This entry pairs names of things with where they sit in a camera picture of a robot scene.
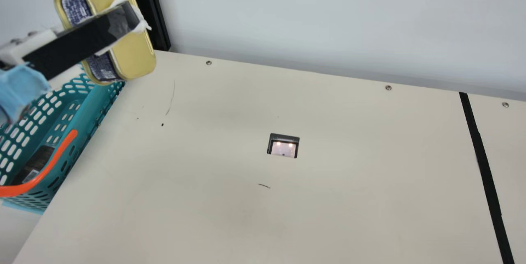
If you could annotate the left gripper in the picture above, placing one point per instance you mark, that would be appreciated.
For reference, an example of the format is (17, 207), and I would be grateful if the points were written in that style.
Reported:
(22, 91)

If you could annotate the rectangular gold tin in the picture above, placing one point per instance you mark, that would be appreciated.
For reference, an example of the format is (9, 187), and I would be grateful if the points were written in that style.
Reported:
(133, 52)

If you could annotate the dark coffee bottle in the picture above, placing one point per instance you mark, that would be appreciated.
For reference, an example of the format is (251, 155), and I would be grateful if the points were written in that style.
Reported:
(35, 165)

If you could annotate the black post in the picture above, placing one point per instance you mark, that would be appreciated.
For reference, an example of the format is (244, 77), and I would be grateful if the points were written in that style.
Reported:
(150, 9)

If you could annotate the black strip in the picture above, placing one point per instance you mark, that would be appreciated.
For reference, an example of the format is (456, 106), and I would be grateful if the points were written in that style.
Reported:
(487, 177)

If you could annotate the teal shopping basket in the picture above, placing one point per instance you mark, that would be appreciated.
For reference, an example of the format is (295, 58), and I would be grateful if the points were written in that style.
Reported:
(94, 104)

